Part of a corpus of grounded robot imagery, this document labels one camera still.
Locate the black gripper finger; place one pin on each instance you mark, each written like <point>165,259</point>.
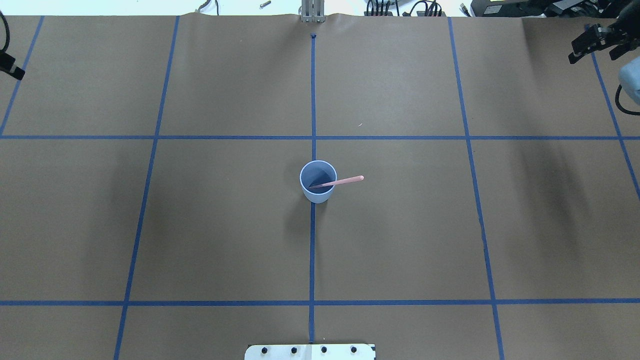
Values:
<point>8,65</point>

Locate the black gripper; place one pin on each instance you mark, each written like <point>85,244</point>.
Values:
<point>621,36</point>

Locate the pink chopstick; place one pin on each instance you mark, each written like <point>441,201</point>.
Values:
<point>342,181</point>

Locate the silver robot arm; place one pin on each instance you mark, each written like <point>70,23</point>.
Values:
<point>628,77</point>

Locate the light blue cup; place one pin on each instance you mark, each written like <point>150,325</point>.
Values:
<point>315,173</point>

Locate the aluminium frame post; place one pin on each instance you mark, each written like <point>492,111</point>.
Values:
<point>312,11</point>

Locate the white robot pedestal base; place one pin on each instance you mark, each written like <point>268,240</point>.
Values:
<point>331,351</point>

